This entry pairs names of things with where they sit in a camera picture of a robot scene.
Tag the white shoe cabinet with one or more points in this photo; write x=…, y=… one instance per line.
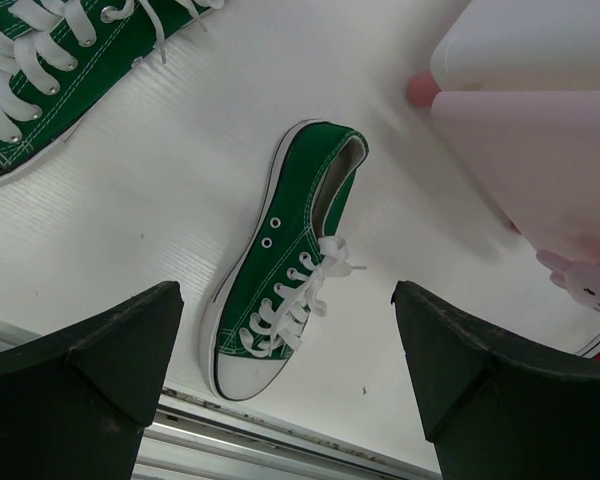
x=515, y=46

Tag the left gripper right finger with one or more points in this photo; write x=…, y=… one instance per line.
x=496, y=405

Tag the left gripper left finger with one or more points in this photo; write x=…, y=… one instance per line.
x=74, y=404

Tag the green sneaker left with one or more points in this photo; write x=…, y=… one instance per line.
x=59, y=58

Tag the aluminium rail frame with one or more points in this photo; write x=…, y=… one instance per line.
x=192, y=437

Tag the green sneaker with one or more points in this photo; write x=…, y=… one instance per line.
x=255, y=320
x=59, y=58

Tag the green sneaker centre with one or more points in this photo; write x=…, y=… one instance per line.
x=255, y=320

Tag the pink front drawer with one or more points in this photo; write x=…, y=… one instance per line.
x=537, y=155

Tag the pink bunny drawer knob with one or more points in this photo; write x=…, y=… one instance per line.
x=580, y=279

